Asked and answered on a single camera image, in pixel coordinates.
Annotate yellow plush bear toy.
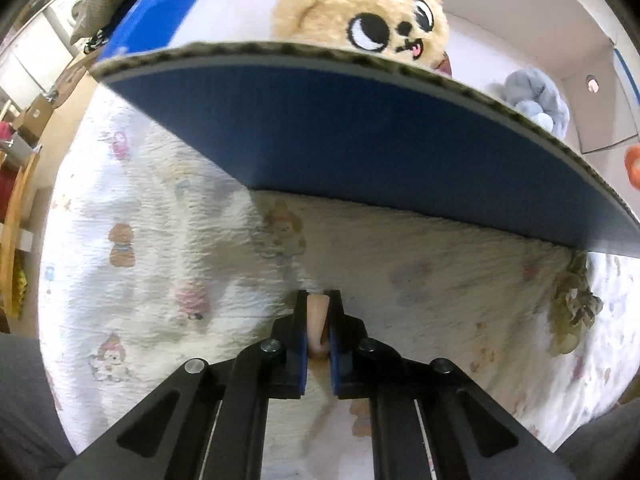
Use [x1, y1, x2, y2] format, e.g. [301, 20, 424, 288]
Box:
[272, 0, 451, 78]

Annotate printed white bedsheet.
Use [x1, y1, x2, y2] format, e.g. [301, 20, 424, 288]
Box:
[37, 85, 640, 480]

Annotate yellow wooden rack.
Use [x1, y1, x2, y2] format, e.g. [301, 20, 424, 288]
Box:
[0, 150, 41, 321]

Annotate white base cabinets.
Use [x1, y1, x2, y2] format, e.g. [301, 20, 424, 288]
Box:
[0, 15, 76, 106]

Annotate orange plush item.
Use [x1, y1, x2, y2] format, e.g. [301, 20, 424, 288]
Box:
[624, 144, 640, 186]

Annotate person's right leg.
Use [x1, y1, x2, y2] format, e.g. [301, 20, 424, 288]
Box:
[555, 400, 640, 480]

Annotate blue cardboard box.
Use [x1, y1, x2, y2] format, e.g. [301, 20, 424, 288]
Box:
[90, 0, 640, 261]

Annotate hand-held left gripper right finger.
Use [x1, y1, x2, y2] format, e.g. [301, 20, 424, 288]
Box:
[327, 289, 578, 480]

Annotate zebra striped cloth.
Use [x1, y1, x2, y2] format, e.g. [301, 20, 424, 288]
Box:
[82, 27, 110, 56]

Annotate red storage bin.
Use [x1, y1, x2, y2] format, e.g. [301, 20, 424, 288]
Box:
[0, 120, 16, 211]

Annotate white washing machine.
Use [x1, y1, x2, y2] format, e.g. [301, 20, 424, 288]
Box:
[50, 0, 91, 31]

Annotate light blue plush toy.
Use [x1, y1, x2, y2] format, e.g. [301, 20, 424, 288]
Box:
[492, 66, 571, 138]

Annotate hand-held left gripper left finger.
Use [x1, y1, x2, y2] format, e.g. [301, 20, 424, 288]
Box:
[57, 289, 310, 480]

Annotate small beige soft item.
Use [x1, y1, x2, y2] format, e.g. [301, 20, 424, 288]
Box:
[307, 294, 331, 361]

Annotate brown dried-flower clump toy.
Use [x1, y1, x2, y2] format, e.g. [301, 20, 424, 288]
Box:
[547, 252, 603, 356]

